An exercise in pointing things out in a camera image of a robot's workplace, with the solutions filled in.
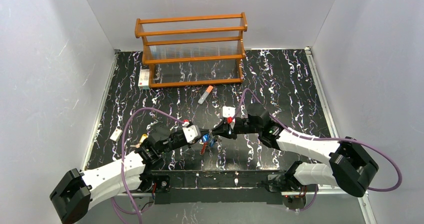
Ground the red white keyring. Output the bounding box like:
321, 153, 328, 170
199, 133, 218, 156

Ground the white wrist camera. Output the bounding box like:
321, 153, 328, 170
182, 125, 202, 143
221, 106, 236, 124

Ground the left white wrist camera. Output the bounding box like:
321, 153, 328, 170
182, 125, 202, 143

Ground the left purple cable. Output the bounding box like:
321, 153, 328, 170
110, 107, 191, 224

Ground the aluminium front frame rail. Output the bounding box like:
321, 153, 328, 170
61, 171, 379, 224

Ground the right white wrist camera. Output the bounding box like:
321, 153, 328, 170
221, 106, 236, 124

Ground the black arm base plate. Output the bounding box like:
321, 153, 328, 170
120, 170, 309, 210

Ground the small white red box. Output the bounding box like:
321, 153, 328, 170
138, 69, 150, 90

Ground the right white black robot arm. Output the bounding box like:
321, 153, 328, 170
212, 103, 379, 197

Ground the wooden three-tier shelf rack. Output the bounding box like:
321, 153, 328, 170
134, 12, 248, 88

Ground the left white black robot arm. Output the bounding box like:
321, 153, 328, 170
49, 124, 209, 223

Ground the blue key tag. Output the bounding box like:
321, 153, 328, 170
202, 134, 214, 145

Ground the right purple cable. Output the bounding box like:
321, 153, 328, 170
231, 88, 403, 212

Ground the orange grey marker pen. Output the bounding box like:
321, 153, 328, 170
198, 85, 214, 105

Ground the purple cable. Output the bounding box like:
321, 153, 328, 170
110, 107, 191, 224
231, 88, 403, 212

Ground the white small tag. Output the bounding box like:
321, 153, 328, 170
109, 128, 122, 142

